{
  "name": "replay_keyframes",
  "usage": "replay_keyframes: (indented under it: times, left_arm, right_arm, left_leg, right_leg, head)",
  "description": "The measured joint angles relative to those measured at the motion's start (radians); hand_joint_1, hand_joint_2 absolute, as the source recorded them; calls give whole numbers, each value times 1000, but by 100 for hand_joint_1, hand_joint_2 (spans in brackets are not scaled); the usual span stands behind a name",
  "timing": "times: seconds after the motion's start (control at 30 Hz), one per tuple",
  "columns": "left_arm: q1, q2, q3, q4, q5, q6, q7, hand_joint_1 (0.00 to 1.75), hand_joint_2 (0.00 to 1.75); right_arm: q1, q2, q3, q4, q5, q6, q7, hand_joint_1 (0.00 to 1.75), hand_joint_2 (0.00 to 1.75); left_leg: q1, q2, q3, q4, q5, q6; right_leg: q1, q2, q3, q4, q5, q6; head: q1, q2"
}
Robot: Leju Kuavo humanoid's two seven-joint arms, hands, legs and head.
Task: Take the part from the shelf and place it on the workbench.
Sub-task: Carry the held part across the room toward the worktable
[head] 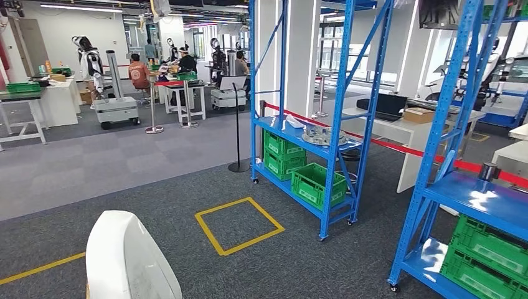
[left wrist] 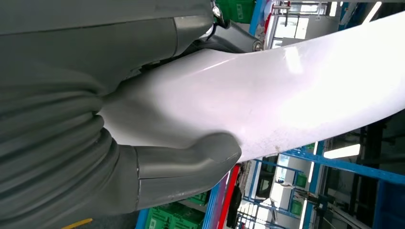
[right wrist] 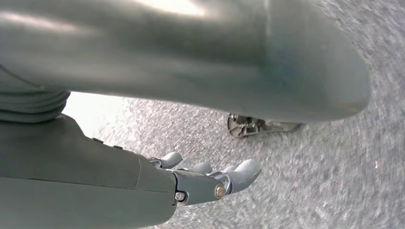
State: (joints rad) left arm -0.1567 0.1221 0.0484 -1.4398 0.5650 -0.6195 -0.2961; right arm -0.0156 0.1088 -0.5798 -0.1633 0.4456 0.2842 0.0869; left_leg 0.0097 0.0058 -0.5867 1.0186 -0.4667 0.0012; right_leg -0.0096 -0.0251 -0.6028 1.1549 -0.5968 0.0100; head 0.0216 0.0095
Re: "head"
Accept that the blue steel shelf rack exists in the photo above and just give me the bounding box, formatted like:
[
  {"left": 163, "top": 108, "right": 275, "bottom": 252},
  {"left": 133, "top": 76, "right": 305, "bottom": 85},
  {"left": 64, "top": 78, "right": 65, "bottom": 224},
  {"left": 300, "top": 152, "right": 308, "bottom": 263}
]
[
  {"left": 248, "top": 0, "right": 395, "bottom": 242},
  {"left": 387, "top": 0, "right": 528, "bottom": 299}
]

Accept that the black floor stand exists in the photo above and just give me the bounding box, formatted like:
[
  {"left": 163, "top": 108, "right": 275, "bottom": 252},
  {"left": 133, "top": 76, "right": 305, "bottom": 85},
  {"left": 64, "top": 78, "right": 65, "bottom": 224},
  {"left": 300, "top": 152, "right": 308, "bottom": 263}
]
[{"left": 227, "top": 82, "right": 252, "bottom": 174}]

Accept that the round silver metal casting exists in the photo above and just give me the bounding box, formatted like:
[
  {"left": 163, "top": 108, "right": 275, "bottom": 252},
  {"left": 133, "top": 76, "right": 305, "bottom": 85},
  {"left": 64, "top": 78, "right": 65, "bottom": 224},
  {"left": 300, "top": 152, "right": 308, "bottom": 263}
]
[{"left": 301, "top": 125, "right": 349, "bottom": 147}]

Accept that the white wheeled robot stand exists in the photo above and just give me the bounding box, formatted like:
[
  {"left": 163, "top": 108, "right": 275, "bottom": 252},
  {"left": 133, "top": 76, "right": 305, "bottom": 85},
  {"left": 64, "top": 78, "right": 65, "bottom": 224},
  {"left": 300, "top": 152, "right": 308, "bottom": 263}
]
[
  {"left": 210, "top": 75, "right": 248, "bottom": 111},
  {"left": 93, "top": 49, "right": 141, "bottom": 131}
]

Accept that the person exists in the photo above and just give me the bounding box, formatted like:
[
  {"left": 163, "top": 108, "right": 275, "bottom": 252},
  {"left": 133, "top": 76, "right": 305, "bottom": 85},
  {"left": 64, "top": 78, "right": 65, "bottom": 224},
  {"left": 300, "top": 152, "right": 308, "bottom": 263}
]
[
  {"left": 144, "top": 39, "right": 158, "bottom": 63},
  {"left": 176, "top": 46, "right": 199, "bottom": 76},
  {"left": 127, "top": 53, "right": 152, "bottom": 92},
  {"left": 234, "top": 50, "right": 251, "bottom": 78}
]

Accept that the black round stool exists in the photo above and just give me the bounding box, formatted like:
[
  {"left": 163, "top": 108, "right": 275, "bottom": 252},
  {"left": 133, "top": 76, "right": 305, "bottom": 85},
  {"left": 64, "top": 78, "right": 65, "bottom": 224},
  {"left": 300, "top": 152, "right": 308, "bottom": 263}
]
[{"left": 339, "top": 148, "right": 365, "bottom": 163}]

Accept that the black laptop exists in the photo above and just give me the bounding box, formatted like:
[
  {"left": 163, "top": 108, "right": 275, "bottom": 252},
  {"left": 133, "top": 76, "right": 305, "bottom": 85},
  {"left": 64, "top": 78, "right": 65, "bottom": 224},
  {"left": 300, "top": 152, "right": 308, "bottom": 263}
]
[{"left": 356, "top": 92, "right": 409, "bottom": 123}]

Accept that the red barrier tape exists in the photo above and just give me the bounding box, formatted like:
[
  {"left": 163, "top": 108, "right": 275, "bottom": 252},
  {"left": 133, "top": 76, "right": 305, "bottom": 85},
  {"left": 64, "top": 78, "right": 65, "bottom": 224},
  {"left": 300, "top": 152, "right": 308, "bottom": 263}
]
[{"left": 263, "top": 102, "right": 528, "bottom": 191}]

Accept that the black hanging monitor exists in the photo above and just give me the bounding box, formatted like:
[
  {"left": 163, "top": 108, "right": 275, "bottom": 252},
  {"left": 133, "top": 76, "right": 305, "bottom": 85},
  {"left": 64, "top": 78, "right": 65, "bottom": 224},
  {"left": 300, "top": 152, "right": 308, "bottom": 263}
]
[{"left": 418, "top": 0, "right": 461, "bottom": 31}]

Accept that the green topped steel table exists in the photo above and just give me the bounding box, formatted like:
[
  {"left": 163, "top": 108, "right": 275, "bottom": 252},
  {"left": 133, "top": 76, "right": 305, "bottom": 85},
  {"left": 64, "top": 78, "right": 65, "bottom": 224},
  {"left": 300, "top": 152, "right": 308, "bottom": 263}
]
[{"left": 0, "top": 88, "right": 48, "bottom": 152}]

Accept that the black stanchion post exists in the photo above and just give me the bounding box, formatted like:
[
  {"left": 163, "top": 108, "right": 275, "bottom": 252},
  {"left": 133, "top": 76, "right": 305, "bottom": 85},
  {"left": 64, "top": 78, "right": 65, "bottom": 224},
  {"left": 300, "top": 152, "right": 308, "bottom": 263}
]
[
  {"left": 478, "top": 162, "right": 501, "bottom": 183},
  {"left": 258, "top": 100, "right": 268, "bottom": 164}
]

